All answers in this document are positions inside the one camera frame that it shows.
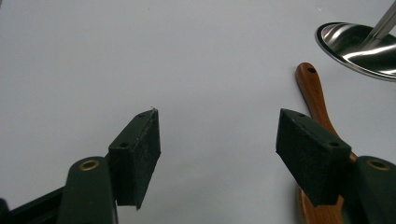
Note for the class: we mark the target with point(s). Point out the stainless steel bowl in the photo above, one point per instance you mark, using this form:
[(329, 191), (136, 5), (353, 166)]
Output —
[(358, 46)]

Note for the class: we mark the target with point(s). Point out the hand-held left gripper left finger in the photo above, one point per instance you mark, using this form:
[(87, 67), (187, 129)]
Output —
[(134, 161)]

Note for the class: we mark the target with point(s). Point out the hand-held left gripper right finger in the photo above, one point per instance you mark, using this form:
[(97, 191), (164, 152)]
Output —
[(314, 161)]

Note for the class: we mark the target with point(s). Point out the wooden spatula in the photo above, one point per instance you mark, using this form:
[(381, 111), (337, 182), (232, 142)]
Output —
[(313, 93)]

